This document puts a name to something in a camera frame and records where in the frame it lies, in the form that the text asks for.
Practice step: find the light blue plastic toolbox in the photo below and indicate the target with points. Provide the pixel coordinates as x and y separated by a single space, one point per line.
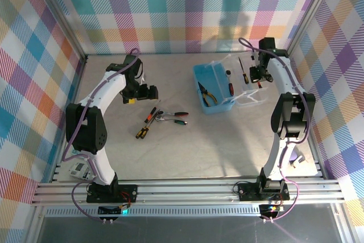
216 109

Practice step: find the small purple white object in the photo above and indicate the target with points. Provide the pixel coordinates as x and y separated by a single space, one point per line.
297 160

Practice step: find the clear plastic toolbox tray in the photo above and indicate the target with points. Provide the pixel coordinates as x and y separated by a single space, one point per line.
239 69

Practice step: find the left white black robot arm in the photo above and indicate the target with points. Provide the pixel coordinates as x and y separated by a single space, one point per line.
99 166

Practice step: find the aluminium frame post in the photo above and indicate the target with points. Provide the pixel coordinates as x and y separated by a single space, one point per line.
57 12
310 12

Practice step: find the black controller box with LED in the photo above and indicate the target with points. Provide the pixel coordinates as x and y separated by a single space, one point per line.
271 209
109 211

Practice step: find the white device with barcode label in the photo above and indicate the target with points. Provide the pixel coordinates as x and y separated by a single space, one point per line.
79 170

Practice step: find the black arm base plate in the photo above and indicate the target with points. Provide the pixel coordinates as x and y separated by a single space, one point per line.
128 191
247 191

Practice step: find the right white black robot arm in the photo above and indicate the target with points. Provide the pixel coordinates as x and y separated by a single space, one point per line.
281 152

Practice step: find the aluminium frame rail beam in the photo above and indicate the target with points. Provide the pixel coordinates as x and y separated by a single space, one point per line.
185 190

